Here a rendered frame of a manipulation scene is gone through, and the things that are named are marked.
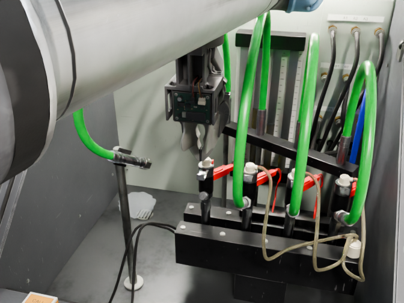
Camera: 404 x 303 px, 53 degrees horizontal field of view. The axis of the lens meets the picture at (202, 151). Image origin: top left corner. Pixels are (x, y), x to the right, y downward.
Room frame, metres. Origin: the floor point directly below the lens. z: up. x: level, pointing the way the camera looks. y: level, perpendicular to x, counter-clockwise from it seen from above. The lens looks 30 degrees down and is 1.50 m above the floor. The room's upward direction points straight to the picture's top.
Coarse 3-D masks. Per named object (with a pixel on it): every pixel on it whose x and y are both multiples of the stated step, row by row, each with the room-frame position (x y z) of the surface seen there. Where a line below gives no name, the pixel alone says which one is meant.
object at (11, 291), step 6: (0, 294) 0.47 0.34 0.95; (6, 294) 0.47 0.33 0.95; (12, 294) 0.47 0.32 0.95; (18, 294) 0.47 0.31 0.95; (24, 294) 0.47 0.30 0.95; (0, 300) 0.46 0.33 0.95; (6, 300) 0.46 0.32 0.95; (12, 300) 0.46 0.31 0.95; (18, 300) 0.46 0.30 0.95; (60, 300) 0.46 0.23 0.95; (66, 300) 0.46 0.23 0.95
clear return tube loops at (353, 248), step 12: (264, 168) 0.60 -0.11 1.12; (264, 228) 0.50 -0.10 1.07; (264, 240) 0.49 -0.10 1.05; (324, 240) 0.53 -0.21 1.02; (348, 240) 0.52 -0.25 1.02; (264, 252) 0.49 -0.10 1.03; (348, 252) 0.52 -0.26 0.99; (360, 252) 0.45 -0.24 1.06; (336, 264) 0.48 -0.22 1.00; (360, 264) 0.45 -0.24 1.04; (360, 276) 0.45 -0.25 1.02
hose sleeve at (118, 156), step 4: (116, 152) 0.56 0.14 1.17; (120, 152) 0.58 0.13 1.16; (116, 156) 0.56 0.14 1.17; (120, 156) 0.57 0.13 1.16; (124, 156) 0.57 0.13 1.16; (128, 156) 0.58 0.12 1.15; (132, 156) 0.59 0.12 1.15; (136, 156) 0.60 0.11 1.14; (108, 160) 0.56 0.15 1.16; (112, 160) 0.55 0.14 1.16; (116, 160) 0.56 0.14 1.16; (120, 160) 0.56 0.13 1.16; (124, 160) 0.57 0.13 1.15; (128, 160) 0.58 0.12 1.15; (132, 160) 0.58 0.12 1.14; (136, 160) 0.59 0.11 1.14; (140, 160) 0.60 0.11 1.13; (144, 160) 0.61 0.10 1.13; (124, 164) 0.58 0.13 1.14; (128, 164) 0.58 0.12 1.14; (132, 164) 0.59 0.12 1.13; (136, 164) 0.59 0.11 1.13; (140, 164) 0.60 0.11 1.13; (144, 164) 0.60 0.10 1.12
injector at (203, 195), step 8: (200, 168) 0.61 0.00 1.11; (208, 168) 0.61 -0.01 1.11; (208, 176) 0.61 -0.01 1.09; (200, 184) 0.61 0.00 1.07; (208, 184) 0.61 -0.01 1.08; (200, 192) 0.60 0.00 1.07; (208, 192) 0.61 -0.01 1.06; (208, 200) 0.62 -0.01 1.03; (208, 208) 0.62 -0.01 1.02; (208, 216) 0.62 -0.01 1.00; (208, 224) 0.62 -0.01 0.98
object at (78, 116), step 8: (224, 40) 0.80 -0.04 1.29; (224, 48) 0.80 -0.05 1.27; (224, 56) 0.81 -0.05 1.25; (224, 64) 0.81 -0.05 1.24; (224, 72) 0.81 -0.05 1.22; (80, 112) 0.52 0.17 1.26; (80, 120) 0.52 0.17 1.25; (80, 128) 0.52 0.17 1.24; (80, 136) 0.52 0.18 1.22; (88, 136) 0.53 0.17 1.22; (88, 144) 0.52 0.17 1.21; (96, 144) 0.54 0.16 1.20; (96, 152) 0.53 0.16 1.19; (104, 152) 0.54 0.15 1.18; (112, 152) 0.56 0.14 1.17
